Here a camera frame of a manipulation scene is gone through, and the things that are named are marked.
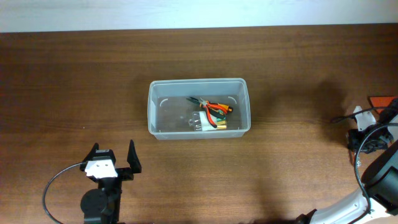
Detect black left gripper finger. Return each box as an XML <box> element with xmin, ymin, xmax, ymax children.
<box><xmin>82</xmin><ymin>142</ymin><xmax>99</xmax><ymax>163</ymax></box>
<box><xmin>127</xmin><ymin>140</ymin><xmax>142</xmax><ymax>174</ymax></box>

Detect red wooden-handled scraper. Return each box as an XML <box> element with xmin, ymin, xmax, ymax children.
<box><xmin>368</xmin><ymin>96</ymin><xmax>397</xmax><ymax>115</ymax></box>

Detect clear screwdriver set case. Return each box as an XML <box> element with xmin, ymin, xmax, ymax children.
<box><xmin>188</xmin><ymin>111</ymin><xmax>227</xmax><ymax>131</ymax></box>

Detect red handled pliers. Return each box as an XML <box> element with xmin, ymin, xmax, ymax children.
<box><xmin>200</xmin><ymin>98</ymin><xmax>233</xmax><ymax>128</ymax></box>

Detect orange black pliers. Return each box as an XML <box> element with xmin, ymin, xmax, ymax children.
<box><xmin>187</xmin><ymin>96</ymin><xmax>233</xmax><ymax>119</ymax></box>

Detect socket bit rail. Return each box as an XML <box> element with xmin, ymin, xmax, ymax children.
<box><xmin>349</xmin><ymin>151</ymin><xmax>361</xmax><ymax>167</ymax></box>

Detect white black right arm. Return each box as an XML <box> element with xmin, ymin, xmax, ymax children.
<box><xmin>295</xmin><ymin>96</ymin><xmax>397</xmax><ymax>224</ymax></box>

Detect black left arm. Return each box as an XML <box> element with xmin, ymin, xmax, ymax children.
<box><xmin>80</xmin><ymin>140</ymin><xmax>142</xmax><ymax>224</ymax></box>

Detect clear plastic container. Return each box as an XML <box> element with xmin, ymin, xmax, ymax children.
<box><xmin>147</xmin><ymin>78</ymin><xmax>251</xmax><ymax>140</ymax></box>

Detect black right camera cable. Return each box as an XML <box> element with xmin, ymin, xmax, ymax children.
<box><xmin>330</xmin><ymin>106</ymin><xmax>398</xmax><ymax>224</ymax></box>

